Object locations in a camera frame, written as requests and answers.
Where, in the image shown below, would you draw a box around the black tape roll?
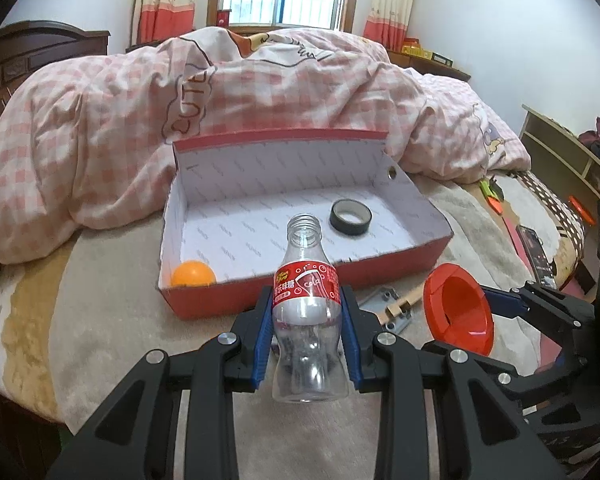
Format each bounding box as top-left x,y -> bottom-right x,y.
329,199 -> 374,236

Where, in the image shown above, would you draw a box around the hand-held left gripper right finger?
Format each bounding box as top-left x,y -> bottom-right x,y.
340,285 -> 568,480

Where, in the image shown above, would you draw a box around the grey plastic plate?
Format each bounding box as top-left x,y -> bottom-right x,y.
357,287 -> 413,333

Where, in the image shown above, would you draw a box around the pink checked quilt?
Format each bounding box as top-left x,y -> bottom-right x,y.
0,27 -> 531,266

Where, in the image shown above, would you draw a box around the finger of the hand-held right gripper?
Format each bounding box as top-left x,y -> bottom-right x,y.
422,340 -> 588,403
480,282 -> 597,333

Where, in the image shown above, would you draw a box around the dark wooden headboard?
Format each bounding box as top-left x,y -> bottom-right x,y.
0,20 -> 111,146

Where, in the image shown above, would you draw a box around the wooden desk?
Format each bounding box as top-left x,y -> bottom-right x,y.
385,47 -> 472,83

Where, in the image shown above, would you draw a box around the clear plastic bottle red label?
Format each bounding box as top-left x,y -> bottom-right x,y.
271,213 -> 349,403

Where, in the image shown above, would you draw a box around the yellow boxes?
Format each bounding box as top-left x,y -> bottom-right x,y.
400,37 -> 453,66

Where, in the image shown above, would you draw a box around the notched wooden block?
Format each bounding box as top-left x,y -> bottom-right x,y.
378,280 -> 428,326

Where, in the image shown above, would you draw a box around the brown dotted bed sheet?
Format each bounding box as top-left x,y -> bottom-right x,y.
505,170 -> 587,281

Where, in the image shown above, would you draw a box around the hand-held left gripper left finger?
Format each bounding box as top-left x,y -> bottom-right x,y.
45,285 -> 276,480

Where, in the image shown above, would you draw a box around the beige wooden shelf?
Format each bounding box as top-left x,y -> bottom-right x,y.
519,104 -> 600,201

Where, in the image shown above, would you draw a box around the cream and red curtain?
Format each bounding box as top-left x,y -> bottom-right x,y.
132,0 -> 203,46
362,0 -> 418,51

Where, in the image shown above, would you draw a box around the orange plastic disc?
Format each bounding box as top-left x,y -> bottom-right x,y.
567,196 -> 597,223

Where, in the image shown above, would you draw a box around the beige fleece blanket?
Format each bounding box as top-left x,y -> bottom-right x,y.
0,170 -> 581,480

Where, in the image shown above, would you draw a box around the red cardboard box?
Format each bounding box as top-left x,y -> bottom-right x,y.
156,129 -> 455,322

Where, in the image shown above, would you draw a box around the orange ball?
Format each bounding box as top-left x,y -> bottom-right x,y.
171,260 -> 217,287

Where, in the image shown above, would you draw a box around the red plastic funnel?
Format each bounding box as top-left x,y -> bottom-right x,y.
423,263 -> 495,358

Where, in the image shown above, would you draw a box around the black remote control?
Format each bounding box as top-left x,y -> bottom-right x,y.
516,225 -> 556,288

